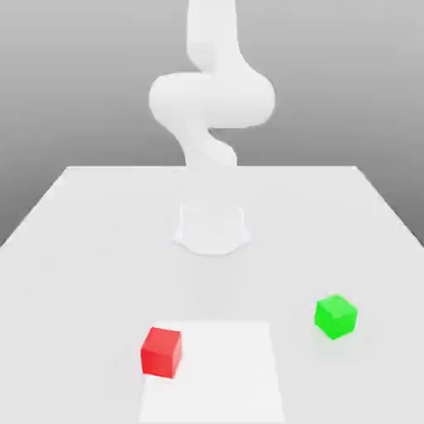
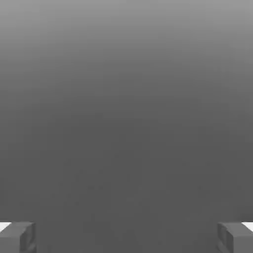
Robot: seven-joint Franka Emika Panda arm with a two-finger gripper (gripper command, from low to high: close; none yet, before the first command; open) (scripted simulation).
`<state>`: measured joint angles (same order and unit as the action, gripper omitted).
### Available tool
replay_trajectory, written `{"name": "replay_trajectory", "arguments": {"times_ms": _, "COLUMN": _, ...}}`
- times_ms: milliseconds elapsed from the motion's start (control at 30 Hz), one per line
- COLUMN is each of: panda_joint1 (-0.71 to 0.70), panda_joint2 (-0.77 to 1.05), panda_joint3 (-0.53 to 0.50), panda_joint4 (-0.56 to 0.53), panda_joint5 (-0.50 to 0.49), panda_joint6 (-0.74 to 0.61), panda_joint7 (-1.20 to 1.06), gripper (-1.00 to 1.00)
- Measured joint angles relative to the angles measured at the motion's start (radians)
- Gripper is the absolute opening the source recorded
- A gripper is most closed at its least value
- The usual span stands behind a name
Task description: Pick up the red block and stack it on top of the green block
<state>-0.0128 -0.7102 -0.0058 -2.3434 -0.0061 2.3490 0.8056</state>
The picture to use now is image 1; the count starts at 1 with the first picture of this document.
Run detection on small green cube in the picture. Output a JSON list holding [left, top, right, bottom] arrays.
[[313, 293, 359, 341]]

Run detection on small red cube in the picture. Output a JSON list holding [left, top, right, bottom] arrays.
[[140, 326, 183, 379]]

